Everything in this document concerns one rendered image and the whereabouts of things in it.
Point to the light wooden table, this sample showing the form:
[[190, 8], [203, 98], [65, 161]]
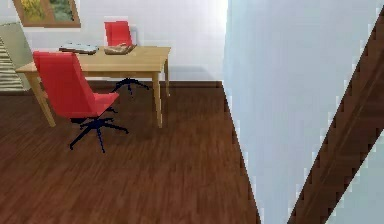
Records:
[[130, 61]]

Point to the brown bowl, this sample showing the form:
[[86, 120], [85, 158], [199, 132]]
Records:
[[119, 49]]

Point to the red swivel office chair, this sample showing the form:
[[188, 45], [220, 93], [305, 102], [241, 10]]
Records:
[[117, 33], [66, 86]]

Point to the grey open laptop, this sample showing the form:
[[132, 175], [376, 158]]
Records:
[[79, 48]]

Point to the wooden framed window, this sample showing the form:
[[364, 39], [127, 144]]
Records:
[[46, 12]]

